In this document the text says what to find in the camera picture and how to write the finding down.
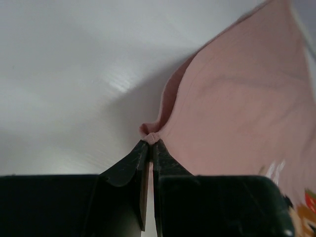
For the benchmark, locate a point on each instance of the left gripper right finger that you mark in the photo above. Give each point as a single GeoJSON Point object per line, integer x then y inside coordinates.
{"type": "Point", "coordinates": [215, 206]}

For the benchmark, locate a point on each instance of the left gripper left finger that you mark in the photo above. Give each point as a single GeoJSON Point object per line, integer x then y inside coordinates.
{"type": "Point", "coordinates": [110, 204]}

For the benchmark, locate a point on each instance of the pink printed t shirt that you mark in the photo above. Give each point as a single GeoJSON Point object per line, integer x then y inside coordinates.
{"type": "Point", "coordinates": [243, 105]}

